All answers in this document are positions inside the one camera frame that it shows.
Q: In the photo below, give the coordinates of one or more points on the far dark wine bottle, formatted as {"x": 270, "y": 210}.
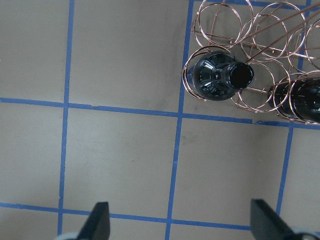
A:
{"x": 301, "y": 101}

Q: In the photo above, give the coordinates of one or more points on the copper wire bottle basket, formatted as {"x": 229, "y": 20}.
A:
{"x": 280, "y": 41}

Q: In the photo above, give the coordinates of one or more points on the near dark wine bottle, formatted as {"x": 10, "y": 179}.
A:
{"x": 218, "y": 76}

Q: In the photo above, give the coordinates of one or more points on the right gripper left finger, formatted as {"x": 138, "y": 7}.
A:
{"x": 97, "y": 225}

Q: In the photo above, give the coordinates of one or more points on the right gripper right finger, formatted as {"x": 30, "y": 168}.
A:
{"x": 265, "y": 224}

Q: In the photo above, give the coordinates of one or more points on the dark wine bottle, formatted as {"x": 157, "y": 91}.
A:
{"x": 218, "y": 76}
{"x": 301, "y": 101}

